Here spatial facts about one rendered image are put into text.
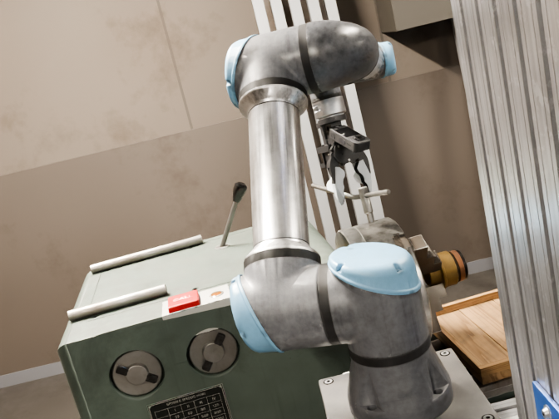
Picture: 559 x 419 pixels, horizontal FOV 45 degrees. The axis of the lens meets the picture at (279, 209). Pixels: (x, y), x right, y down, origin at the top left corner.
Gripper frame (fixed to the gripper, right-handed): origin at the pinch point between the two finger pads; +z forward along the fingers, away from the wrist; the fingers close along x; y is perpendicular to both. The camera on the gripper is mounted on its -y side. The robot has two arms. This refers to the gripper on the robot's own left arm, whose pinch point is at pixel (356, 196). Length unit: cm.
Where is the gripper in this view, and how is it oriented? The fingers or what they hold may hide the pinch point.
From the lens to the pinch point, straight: 162.4
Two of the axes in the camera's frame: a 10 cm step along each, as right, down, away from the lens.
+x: -8.7, 2.5, -4.3
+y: -4.3, 0.6, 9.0
